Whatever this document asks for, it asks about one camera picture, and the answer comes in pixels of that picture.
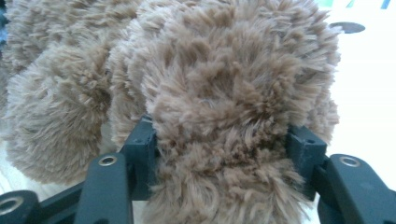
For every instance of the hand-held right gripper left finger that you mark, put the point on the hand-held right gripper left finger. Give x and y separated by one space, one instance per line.
144 161

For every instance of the brown teddy bear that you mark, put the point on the brown teddy bear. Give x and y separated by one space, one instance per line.
202 93

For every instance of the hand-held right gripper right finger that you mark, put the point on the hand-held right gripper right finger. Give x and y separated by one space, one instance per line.
305 152

